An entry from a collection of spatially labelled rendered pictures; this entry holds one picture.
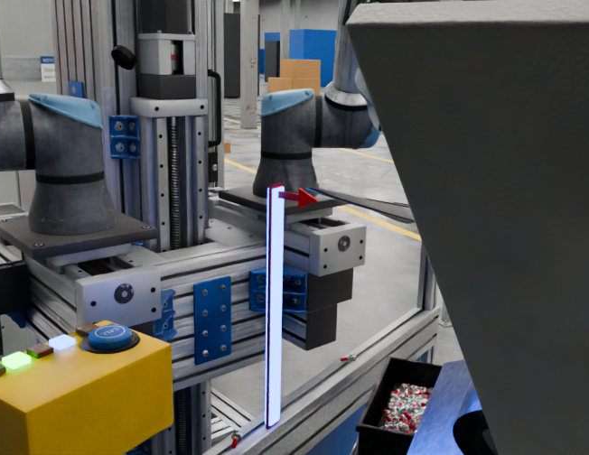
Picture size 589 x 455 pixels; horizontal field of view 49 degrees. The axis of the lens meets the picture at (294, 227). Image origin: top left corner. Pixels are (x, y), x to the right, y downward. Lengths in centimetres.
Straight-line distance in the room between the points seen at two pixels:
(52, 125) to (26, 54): 113
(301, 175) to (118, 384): 89
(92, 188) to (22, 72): 113
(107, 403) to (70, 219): 60
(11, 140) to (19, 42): 114
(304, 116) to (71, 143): 51
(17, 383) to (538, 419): 41
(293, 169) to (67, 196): 50
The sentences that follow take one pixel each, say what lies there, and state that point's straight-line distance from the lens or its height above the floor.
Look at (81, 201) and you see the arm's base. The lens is 117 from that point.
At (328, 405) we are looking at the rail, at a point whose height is 83.
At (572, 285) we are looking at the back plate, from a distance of 28.
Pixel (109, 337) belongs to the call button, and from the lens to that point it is 65.
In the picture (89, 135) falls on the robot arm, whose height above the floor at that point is 120.
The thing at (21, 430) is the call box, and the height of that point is 105.
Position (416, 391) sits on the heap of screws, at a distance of 105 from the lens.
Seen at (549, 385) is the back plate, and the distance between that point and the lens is 37.
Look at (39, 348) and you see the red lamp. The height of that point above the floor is 108.
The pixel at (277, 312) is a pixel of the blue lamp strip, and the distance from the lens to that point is 84.
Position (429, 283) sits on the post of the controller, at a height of 92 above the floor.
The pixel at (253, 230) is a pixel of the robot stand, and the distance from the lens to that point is 150.
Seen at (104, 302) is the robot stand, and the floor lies 96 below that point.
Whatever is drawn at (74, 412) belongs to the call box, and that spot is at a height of 105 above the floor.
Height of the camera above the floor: 135
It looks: 15 degrees down
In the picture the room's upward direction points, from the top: 1 degrees clockwise
